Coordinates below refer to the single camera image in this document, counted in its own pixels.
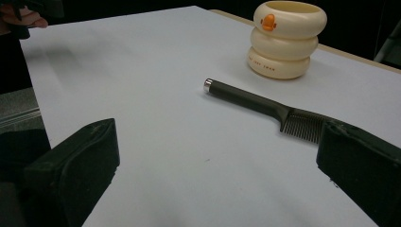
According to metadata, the grey metal frame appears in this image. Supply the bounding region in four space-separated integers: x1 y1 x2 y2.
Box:
373 18 401 69

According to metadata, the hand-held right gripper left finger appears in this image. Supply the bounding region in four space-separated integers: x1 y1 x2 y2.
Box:
23 118 121 227

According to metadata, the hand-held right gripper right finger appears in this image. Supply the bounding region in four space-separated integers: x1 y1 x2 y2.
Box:
316 119 401 227

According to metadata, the cream ringed holder orange duck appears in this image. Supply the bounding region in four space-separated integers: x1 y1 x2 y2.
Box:
246 0 328 80

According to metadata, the black comb with silver cap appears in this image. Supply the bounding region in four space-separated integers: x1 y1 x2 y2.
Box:
202 78 329 145

